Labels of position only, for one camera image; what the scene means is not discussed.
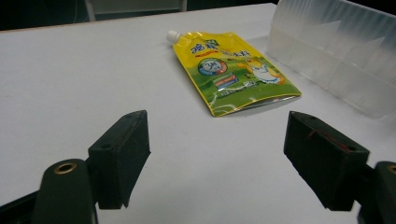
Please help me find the yellow green spouted pouch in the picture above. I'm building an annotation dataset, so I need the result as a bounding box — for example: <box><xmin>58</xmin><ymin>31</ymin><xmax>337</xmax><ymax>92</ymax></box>
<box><xmin>165</xmin><ymin>30</ymin><xmax>303</xmax><ymax>118</ymax></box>

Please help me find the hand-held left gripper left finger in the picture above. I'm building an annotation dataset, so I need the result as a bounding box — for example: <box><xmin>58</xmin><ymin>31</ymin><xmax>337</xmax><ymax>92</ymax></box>
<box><xmin>88</xmin><ymin>109</ymin><xmax>151</xmax><ymax>210</ymax></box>

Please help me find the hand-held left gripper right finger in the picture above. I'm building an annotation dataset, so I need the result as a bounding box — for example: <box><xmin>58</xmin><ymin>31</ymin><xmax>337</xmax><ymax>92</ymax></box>
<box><xmin>283</xmin><ymin>110</ymin><xmax>371</xmax><ymax>212</ymax></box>

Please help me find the translucent plastic divider rack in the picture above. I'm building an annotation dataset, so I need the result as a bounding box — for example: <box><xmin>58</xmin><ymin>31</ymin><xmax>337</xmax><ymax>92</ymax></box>
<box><xmin>266</xmin><ymin>0</ymin><xmax>396</xmax><ymax>119</ymax></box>

